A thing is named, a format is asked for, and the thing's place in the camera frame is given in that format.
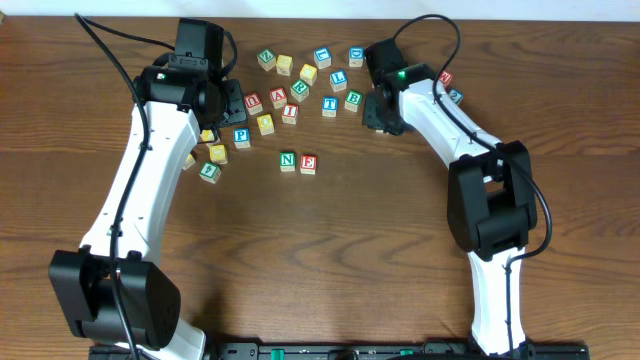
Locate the red E block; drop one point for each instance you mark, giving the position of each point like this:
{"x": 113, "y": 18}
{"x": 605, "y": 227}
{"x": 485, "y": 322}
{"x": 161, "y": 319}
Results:
{"x": 308, "y": 164}

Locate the blue D block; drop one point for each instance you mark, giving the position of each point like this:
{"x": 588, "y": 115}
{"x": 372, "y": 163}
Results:
{"x": 356, "y": 57}

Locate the yellow block top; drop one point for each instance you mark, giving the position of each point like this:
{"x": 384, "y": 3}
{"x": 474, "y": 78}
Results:
{"x": 284, "y": 65}

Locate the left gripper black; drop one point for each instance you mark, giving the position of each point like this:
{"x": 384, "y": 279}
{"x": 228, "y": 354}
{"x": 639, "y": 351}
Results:
{"x": 233, "y": 103}

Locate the yellow G block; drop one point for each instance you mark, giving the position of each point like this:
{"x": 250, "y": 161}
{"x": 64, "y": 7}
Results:
{"x": 190, "y": 161}

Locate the red A block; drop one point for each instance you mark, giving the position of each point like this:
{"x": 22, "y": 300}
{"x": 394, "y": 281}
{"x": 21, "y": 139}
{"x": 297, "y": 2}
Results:
{"x": 278, "y": 97}

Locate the green N block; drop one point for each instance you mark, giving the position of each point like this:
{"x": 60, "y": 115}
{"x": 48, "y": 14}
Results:
{"x": 287, "y": 161}

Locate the yellow block upper middle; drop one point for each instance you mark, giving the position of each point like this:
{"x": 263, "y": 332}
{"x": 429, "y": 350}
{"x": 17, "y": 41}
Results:
{"x": 309, "y": 74}

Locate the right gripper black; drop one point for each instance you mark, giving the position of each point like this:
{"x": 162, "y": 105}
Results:
{"x": 375, "y": 114}

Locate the green Z block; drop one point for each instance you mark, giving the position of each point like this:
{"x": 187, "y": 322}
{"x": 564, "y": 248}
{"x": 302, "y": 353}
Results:
{"x": 267, "y": 59}

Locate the blue L block top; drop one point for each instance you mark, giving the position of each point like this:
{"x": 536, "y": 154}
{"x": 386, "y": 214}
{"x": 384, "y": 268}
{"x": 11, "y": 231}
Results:
{"x": 322, "y": 57}

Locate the yellow O block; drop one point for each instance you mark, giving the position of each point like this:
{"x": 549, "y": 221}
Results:
{"x": 265, "y": 124}

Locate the green R block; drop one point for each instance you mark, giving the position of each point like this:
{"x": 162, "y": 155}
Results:
{"x": 300, "y": 90}

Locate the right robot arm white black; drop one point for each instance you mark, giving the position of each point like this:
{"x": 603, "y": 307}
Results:
{"x": 490, "y": 207}

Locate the green B block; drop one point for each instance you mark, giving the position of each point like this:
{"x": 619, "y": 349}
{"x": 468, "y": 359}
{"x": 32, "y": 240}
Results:
{"x": 353, "y": 100}

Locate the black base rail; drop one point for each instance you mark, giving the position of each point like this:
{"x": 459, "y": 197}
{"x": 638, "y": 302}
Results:
{"x": 428, "y": 351}

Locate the blue l block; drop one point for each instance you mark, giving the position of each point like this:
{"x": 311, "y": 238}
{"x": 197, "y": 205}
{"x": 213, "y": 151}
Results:
{"x": 322, "y": 57}
{"x": 338, "y": 81}

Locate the blue T block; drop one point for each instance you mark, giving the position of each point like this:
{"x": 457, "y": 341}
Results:
{"x": 330, "y": 106}

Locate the red I block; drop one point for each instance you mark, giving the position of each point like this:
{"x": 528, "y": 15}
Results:
{"x": 290, "y": 113}

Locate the red M block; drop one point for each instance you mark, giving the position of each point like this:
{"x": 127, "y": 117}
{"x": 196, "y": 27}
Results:
{"x": 446, "y": 78}

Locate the blue P block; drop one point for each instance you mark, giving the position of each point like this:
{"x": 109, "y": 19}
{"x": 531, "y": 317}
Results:
{"x": 242, "y": 138}

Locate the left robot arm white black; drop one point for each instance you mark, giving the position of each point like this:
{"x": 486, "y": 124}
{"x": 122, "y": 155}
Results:
{"x": 111, "y": 289}

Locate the blue 2 block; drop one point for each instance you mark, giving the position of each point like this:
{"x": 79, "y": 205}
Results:
{"x": 456, "y": 96}

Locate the yellow C block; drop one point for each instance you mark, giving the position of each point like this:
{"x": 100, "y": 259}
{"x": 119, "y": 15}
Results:
{"x": 218, "y": 154}

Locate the yellow K block left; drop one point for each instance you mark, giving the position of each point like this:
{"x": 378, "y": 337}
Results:
{"x": 209, "y": 137}

